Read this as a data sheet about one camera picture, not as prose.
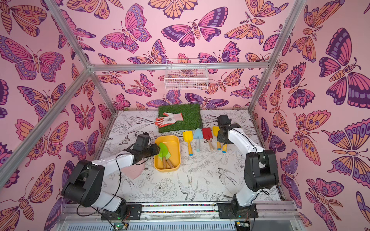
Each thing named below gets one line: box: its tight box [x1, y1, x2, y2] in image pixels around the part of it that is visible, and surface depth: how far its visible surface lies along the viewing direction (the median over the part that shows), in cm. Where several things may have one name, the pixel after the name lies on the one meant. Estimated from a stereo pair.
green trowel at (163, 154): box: [158, 142, 169, 169], surface depth 96 cm
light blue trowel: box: [193, 128, 204, 153], surface depth 105 cm
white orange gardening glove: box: [154, 112, 185, 128], surface depth 112 cm
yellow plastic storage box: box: [154, 135, 181, 172], surface depth 97 cm
